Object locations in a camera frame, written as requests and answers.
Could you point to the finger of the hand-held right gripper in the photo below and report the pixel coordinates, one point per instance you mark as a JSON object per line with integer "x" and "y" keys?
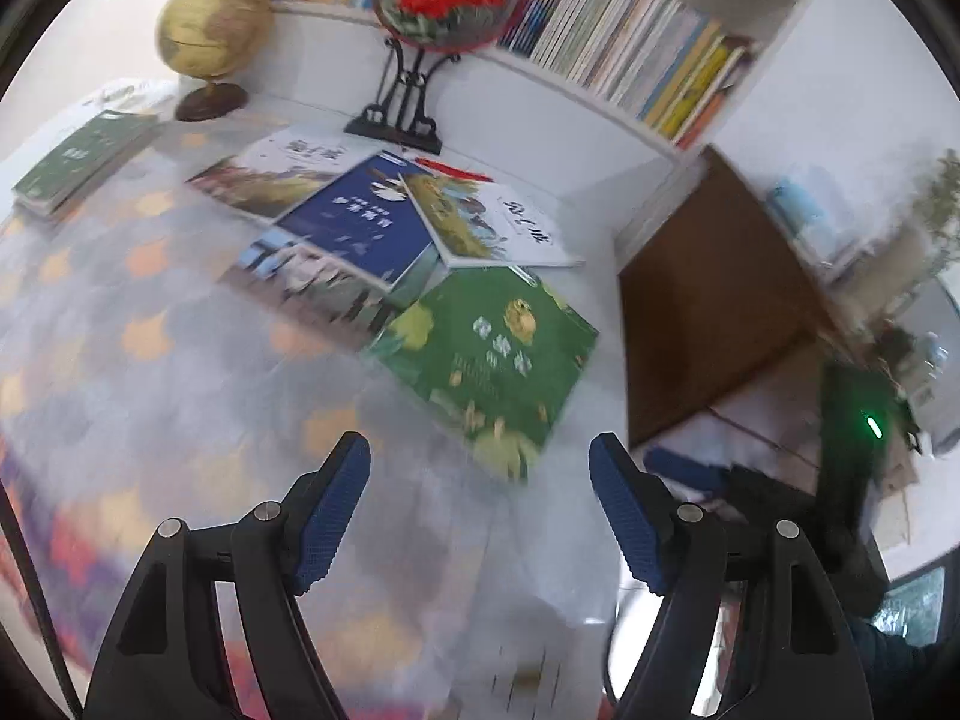
{"x": 682, "y": 469}

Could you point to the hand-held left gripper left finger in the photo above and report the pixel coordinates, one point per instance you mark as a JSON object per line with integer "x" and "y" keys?
{"x": 334, "y": 517}

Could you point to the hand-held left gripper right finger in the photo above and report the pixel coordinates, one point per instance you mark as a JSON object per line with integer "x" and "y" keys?
{"x": 630, "y": 517}

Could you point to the green yellow flowered book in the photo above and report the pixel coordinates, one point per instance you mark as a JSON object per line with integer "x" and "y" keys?
{"x": 487, "y": 360}

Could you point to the light blue children cover book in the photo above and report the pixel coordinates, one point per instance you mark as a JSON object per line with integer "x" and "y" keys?
{"x": 315, "y": 285}

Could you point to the dark blue eagle book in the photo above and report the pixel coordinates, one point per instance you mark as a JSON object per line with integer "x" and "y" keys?
{"x": 352, "y": 225}

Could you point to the green beetle cover book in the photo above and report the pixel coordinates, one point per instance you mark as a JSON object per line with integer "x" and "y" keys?
{"x": 82, "y": 157}

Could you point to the person's right forearm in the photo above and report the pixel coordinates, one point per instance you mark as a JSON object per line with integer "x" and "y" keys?
{"x": 900, "y": 667}

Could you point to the row of shelved books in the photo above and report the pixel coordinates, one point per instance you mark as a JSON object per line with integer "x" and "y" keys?
{"x": 637, "y": 37}

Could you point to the window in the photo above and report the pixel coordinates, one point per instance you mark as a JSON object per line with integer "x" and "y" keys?
{"x": 911, "y": 607}

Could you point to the brown wooden cabinet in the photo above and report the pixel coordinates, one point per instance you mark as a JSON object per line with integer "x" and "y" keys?
{"x": 712, "y": 300}

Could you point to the green potted plant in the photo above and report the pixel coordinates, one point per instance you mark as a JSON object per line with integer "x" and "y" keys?
{"x": 941, "y": 217}

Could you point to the white yellow picture book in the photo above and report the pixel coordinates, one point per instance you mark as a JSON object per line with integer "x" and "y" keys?
{"x": 510, "y": 225}

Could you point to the white landscape cover book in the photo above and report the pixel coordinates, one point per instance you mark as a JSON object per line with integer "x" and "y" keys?
{"x": 277, "y": 172}

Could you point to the red tassel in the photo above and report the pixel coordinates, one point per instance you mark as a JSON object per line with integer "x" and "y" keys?
{"x": 457, "y": 171}

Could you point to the white bookshelf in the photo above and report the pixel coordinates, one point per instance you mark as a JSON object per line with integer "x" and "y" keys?
{"x": 525, "y": 82}

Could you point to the yellow globe on wooden base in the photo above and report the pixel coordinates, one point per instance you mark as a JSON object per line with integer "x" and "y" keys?
{"x": 210, "y": 22}

